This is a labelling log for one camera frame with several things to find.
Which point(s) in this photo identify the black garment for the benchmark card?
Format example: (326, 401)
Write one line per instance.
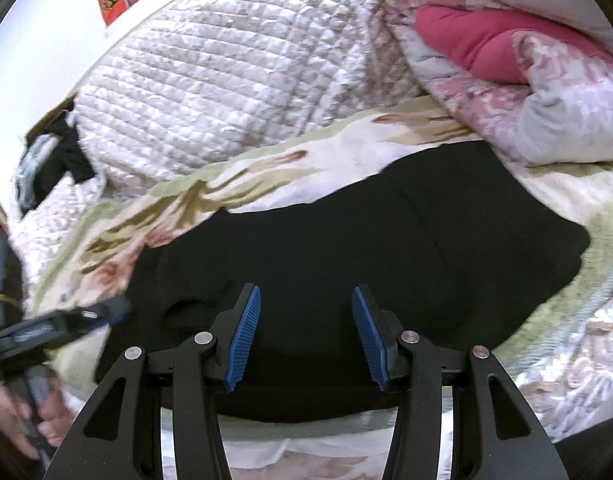
(66, 160)

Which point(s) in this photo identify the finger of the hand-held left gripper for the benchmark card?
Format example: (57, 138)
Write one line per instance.
(101, 315)

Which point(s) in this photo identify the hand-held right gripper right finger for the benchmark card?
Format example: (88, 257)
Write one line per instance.
(369, 340)

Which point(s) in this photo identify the black pants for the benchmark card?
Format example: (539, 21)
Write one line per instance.
(311, 240)

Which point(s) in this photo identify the pink floral comforter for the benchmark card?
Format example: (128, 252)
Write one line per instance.
(561, 85)

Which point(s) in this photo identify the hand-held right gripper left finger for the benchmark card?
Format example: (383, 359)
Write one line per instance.
(244, 340)

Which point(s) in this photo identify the white floral fleece blanket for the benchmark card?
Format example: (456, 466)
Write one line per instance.
(286, 175)

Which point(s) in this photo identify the person's left hand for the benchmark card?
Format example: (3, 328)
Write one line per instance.
(54, 417)

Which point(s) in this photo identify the light blue cloth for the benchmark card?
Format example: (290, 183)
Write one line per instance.
(31, 170)

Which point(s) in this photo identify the quilted beige bedspread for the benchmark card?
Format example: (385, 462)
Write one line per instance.
(211, 75)

